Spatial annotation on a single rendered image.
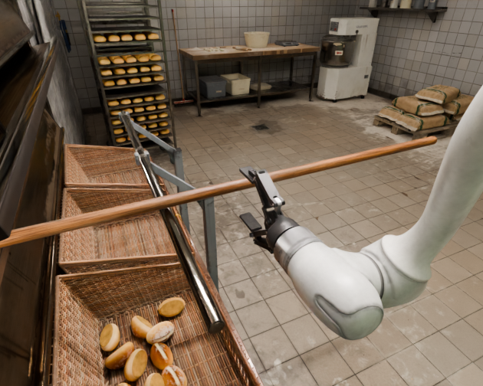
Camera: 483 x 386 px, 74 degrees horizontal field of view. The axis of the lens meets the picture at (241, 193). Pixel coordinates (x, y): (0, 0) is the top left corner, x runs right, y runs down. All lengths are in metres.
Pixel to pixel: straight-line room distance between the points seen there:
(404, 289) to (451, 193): 0.21
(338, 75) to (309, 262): 5.59
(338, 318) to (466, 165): 0.27
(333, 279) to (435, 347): 1.69
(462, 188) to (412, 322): 1.79
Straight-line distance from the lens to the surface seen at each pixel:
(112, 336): 1.25
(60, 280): 1.22
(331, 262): 0.55
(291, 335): 1.98
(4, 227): 0.42
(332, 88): 6.11
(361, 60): 6.35
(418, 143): 1.25
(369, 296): 0.53
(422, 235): 0.61
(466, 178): 0.49
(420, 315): 2.30
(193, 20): 5.89
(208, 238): 1.37
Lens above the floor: 1.62
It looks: 31 degrees down
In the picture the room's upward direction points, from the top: straight up
